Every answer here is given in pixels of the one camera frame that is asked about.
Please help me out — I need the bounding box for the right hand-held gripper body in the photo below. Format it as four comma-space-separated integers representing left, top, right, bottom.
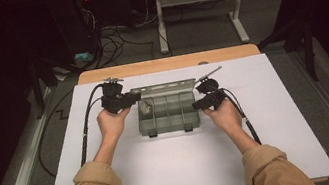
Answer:
191, 65, 230, 112

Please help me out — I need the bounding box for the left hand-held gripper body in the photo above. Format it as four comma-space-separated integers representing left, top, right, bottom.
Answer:
97, 75, 131, 117

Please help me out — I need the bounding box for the grey plastic compartment box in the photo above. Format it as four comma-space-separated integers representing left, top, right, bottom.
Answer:
131, 77, 205, 141

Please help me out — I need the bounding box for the person's left hand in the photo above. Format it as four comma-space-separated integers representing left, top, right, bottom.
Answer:
94, 103, 137, 145

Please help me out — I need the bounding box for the person's right hand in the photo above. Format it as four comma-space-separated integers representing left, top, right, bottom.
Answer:
201, 95, 245, 138

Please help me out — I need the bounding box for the teal object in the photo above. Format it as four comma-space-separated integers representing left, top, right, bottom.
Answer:
74, 51, 95, 65

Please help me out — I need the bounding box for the white board sheet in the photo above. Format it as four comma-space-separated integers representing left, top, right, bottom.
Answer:
28, 44, 329, 185

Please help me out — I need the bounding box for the black metal stand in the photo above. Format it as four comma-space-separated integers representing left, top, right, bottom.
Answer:
254, 17, 321, 91
26, 54, 68, 121

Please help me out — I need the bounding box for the black computer tower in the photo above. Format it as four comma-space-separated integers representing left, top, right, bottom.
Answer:
48, 0, 105, 62

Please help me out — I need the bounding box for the left hand-held gripper cable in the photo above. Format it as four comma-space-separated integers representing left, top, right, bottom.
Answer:
67, 82, 118, 168

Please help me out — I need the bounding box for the hand-held gripper cable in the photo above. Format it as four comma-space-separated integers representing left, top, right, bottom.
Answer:
67, 82, 118, 168
217, 82, 263, 152

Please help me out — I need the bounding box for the right hand-held gripper cable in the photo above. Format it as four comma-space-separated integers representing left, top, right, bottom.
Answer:
217, 82, 263, 152

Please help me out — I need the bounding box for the tangle of floor cables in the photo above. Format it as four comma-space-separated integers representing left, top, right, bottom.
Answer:
81, 0, 159, 70

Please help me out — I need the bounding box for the black floor cable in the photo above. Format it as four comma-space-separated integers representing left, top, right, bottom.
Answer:
27, 87, 90, 181

